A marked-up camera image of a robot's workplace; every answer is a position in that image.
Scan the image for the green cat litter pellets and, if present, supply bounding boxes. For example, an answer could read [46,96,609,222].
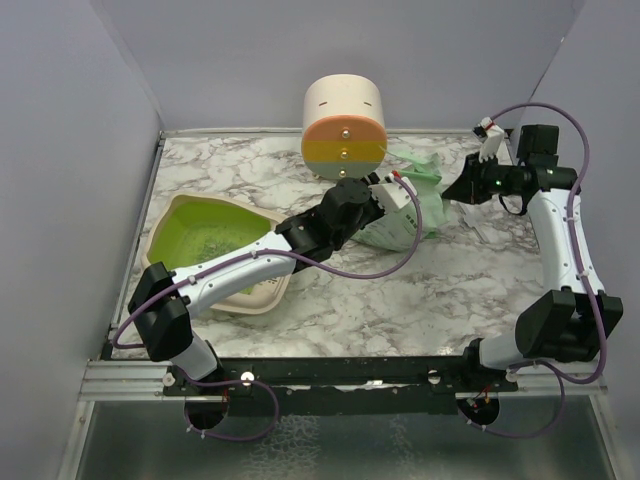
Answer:
[175,226,265,267]

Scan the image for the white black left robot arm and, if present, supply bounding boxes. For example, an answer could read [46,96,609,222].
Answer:
[128,175,410,395]

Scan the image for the green cat litter bag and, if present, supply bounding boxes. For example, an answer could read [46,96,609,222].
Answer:
[352,149,449,252]

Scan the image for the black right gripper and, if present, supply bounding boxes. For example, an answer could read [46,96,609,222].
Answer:
[445,150,521,205]

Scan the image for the beige green litter box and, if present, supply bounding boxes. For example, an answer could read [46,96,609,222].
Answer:
[142,193,290,318]

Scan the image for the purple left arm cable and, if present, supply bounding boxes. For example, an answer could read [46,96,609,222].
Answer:
[110,174,423,349]

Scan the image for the grey plastic bag clip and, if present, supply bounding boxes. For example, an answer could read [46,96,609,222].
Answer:
[458,204,490,244]

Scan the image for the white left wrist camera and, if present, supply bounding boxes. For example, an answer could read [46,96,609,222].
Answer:
[369,171,417,215]

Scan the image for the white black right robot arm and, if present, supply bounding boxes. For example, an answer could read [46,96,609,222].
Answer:
[442,117,623,391]

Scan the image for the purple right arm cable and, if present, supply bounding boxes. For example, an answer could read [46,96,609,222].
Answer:
[489,102,613,384]

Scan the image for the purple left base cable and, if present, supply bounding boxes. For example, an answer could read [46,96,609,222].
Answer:
[174,375,280,442]

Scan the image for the cream round drawer cabinet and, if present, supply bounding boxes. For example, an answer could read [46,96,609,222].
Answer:
[301,74,387,180]

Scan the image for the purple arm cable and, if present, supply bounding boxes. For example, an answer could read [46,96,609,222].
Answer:
[110,174,423,349]
[489,102,613,384]

